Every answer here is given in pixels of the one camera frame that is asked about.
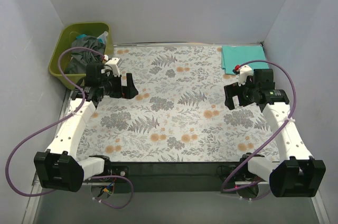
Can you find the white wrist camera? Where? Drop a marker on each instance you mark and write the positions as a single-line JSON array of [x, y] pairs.
[[114, 64], [244, 72]]

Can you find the teal cloth in bin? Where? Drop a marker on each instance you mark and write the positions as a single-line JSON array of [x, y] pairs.
[[81, 36]]

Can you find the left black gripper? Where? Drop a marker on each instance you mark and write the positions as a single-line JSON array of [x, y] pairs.
[[123, 90]]

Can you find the dark grey t shirt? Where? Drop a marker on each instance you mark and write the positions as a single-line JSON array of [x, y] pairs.
[[80, 58]]

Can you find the floral patterned table mat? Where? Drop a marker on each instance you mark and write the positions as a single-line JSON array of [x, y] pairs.
[[178, 114]]

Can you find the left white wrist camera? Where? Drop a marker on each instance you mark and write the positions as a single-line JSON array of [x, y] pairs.
[[114, 64]]

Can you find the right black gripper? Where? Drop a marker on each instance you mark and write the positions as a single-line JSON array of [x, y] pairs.
[[238, 94]]

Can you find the white plastic bag in bin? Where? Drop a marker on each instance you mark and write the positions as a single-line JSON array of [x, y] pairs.
[[103, 37]]

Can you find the folded teal t shirt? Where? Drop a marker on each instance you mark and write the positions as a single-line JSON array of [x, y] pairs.
[[237, 55]]

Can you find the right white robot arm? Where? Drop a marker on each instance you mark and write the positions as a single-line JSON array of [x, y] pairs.
[[298, 174]]

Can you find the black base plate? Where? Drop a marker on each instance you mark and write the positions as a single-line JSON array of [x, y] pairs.
[[175, 176]]

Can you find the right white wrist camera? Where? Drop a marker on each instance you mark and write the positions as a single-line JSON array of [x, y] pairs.
[[244, 72]]

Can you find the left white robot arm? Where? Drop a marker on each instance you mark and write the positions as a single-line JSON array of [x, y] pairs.
[[57, 167]]

